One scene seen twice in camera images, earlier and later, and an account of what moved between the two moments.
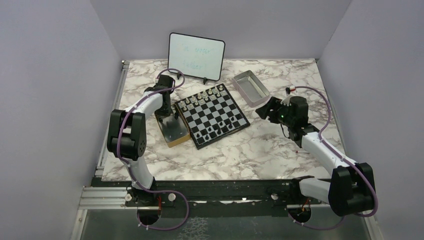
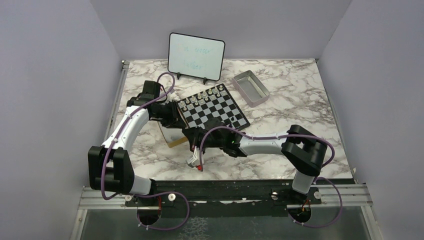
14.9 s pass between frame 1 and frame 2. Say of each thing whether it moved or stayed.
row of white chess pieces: stayed
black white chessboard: stayed
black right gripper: moved
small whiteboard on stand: stayed
